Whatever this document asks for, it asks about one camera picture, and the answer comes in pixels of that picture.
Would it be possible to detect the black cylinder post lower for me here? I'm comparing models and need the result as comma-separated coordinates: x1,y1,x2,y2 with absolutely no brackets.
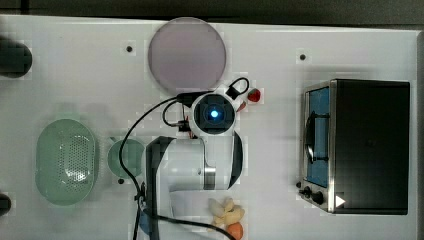
0,193,12,216

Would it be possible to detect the red strawberry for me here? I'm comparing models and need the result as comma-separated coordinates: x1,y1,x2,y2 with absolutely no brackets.
247,88,261,103

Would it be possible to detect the orange fruit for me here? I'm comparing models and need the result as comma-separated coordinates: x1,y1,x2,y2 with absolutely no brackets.
227,222,244,240

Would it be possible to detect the black cylinder post upper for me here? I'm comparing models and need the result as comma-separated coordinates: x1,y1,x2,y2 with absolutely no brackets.
0,39,33,78

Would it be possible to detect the black cylinder post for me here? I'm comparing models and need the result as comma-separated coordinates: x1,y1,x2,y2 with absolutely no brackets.
0,193,12,216
0,39,33,78

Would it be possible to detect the green oval strainer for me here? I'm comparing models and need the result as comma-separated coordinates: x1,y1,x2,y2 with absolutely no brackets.
35,119,96,206

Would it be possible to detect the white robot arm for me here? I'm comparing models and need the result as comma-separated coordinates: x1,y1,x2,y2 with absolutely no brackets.
145,85,244,240

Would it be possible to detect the black toaster oven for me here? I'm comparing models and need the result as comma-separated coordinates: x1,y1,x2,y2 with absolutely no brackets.
296,79,410,215

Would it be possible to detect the peeled banana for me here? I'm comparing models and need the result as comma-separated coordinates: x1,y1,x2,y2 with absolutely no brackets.
208,198,245,230

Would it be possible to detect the green metal cup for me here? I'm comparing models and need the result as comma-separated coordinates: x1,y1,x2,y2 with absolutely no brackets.
107,137,144,179

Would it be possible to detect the purple round plate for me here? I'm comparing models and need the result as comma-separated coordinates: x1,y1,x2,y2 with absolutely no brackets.
148,17,227,95

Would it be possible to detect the blue bowl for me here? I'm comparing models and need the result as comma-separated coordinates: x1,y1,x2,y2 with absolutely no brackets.
139,211,150,236

